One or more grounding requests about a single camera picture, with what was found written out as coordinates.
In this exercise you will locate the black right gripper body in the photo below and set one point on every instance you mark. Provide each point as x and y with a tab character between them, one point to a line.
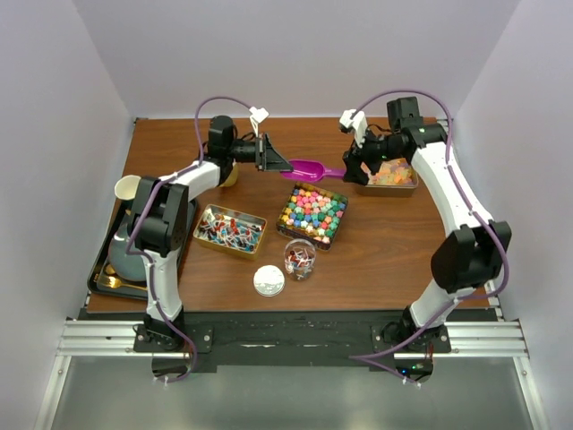
373	151

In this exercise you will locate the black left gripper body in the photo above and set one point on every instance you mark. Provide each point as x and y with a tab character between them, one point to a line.
260	147

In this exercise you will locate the purple plastic scoop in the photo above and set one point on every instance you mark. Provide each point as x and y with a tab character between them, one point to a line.
311	171

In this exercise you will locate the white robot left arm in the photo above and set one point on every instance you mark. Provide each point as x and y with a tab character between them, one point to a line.
158	220

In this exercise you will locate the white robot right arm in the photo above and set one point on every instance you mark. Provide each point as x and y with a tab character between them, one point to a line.
474	251

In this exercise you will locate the silver popsicle candy tin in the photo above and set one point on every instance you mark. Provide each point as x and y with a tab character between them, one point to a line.
395	178

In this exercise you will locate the yellow mug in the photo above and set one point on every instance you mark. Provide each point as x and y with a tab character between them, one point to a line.
232	177

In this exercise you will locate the star candy tin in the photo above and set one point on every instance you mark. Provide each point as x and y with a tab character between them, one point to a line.
312	213

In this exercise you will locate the gold lollipop tin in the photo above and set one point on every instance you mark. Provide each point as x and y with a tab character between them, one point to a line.
229	231

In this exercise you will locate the clear glass jar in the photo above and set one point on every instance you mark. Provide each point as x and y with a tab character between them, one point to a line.
299	259

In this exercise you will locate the silver jar lid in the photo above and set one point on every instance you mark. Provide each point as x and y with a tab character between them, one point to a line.
269	280

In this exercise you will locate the white paper cup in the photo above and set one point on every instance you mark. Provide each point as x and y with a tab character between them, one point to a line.
125	188

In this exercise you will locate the black tray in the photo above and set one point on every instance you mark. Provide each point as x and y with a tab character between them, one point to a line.
102	266

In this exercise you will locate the grey blue plate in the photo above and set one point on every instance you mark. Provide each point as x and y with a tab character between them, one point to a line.
130	267

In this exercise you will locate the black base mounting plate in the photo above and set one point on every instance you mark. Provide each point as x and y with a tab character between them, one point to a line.
286	338

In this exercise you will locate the gold fork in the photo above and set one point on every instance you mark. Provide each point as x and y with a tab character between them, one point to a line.
115	283

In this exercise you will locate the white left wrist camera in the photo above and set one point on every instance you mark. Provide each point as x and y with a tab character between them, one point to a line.
256	117

